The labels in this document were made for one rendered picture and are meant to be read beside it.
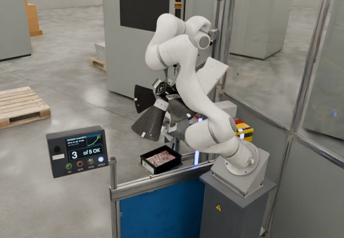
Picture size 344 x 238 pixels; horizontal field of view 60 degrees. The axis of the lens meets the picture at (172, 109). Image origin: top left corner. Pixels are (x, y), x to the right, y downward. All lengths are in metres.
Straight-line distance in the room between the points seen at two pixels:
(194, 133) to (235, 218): 0.57
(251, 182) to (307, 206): 0.80
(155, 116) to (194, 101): 0.84
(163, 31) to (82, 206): 2.03
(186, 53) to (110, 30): 3.75
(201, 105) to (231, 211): 0.65
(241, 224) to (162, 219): 0.58
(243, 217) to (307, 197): 0.73
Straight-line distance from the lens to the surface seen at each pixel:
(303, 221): 2.41
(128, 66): 4.77
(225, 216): 1.72
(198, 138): 1.31
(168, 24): 1.31
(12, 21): 7.50
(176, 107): 1.91
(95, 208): 2.91
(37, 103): 4.70
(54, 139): 1.46
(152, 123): 2.05
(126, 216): 1.91
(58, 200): 3.06
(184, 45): 1.20
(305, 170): 2.23
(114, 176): 1.69
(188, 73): 1.22
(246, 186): 1.60
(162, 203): 1.96
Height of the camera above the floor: 1.97
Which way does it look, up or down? 25 degrees down
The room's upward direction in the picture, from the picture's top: 3 degrees clockwise
